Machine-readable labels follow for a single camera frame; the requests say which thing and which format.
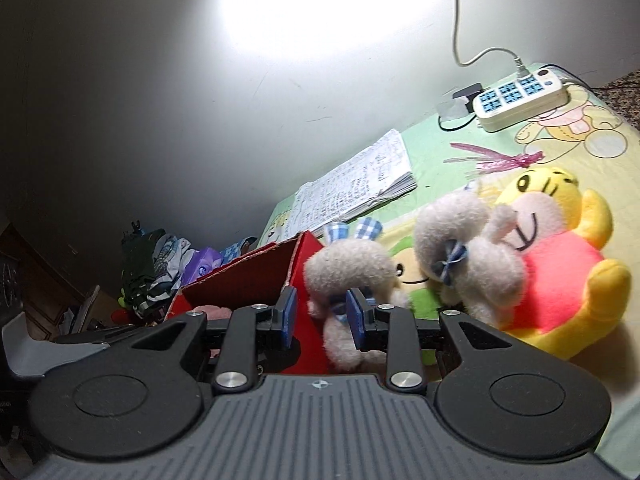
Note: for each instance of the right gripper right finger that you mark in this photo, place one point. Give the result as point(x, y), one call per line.
point(392, 330)

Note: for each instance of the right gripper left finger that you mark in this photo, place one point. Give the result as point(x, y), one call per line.
point(257, 334)

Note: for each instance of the green bean plush toy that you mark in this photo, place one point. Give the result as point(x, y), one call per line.
point(424, 302)

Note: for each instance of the white bunny plush checkered ears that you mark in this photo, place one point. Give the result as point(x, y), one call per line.
point(347, 261)

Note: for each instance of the white bunny plush blue bow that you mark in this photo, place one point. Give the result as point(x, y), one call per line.
point(460, 243)

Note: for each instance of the yellow tiger plush red shirt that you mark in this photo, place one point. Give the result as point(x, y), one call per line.
point(575, 296)

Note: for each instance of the pink plush toy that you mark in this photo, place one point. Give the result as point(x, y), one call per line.
point(213, 313)

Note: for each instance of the red cardboard box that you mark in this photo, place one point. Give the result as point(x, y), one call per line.
point(258, 278)

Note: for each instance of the pile of clothes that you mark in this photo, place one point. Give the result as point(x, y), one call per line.
point(152, 272)

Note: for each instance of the handwritten paper notebook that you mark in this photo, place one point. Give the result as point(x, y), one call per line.
point(374, 176)

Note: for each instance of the pink ribbon tassel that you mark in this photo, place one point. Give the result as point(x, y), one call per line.
point(489, 161)

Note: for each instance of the black charger adapter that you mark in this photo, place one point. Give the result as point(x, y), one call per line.
point(457, 112)

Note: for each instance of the white blue power strip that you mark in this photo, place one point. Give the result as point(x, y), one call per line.
point(519, 99)

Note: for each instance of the patterned brown cloth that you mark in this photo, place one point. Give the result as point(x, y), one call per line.
point(622, 95)

